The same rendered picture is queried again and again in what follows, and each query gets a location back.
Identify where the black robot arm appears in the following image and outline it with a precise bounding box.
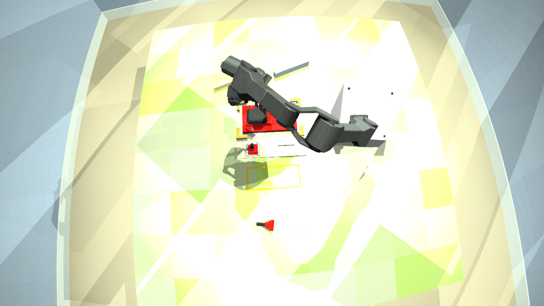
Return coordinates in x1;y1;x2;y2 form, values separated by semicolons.
220;55;379;153

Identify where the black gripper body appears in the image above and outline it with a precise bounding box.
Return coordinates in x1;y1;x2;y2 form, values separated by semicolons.
246;96;267;125

